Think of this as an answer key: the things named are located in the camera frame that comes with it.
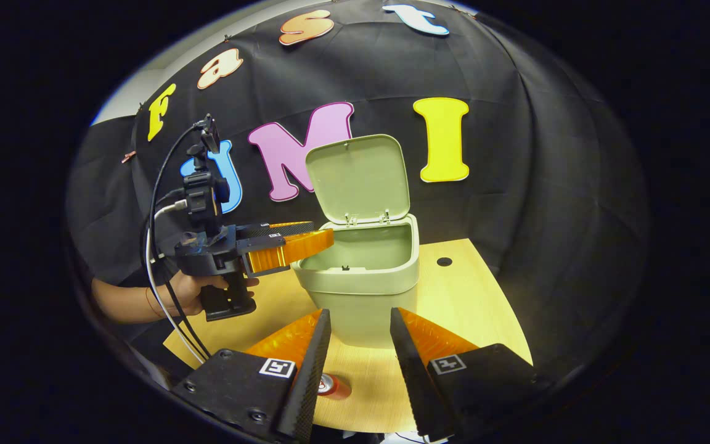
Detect black backdrop cloth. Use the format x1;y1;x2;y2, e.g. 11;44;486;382
65;0;650;395

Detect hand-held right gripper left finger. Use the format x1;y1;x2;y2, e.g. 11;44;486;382
170;308;332;443

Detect pale green desktop garbage bin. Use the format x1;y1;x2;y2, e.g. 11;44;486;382
291;134;421;349

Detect wooden desktop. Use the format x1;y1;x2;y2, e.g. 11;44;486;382
163;238;534;434

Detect red pop can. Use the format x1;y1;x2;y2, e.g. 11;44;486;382
317;372;353;401

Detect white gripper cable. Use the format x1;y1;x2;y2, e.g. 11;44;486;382
144;199;208;364

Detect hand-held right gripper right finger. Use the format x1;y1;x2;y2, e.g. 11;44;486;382
390;307;553;442

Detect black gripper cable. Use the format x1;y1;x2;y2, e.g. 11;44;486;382
147;122;213;361

